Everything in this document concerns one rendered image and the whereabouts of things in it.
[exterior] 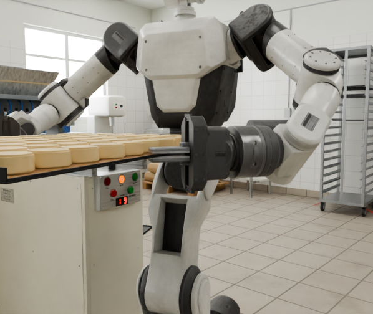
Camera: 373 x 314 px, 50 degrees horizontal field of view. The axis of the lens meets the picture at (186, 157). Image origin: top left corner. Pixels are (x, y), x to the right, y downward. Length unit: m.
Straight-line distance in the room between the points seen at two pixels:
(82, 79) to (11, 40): 4.70
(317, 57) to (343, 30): 4.71
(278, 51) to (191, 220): 0.49
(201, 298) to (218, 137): 0.60
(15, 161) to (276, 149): 0.41
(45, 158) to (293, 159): 0.41
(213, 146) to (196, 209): 0.49
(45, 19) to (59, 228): 4.82
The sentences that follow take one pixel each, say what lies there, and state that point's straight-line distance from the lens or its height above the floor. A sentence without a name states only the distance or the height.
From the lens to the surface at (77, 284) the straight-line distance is 1.74.
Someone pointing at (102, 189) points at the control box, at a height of 0.78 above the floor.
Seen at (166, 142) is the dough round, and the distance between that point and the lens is 0.70.
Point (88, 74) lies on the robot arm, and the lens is 1.31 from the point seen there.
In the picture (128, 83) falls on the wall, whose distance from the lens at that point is 7.06.
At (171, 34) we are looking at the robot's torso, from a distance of 1.14.
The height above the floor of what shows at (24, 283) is 0.32.
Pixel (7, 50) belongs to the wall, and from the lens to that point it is 5.95.
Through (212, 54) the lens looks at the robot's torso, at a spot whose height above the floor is 1.23.
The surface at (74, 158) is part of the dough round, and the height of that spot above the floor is 1.01.
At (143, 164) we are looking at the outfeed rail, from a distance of 1.77.
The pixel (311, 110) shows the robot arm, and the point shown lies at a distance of 0.75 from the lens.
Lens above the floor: 1.06
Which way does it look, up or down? 5 degrees down
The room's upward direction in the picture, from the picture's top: straight up
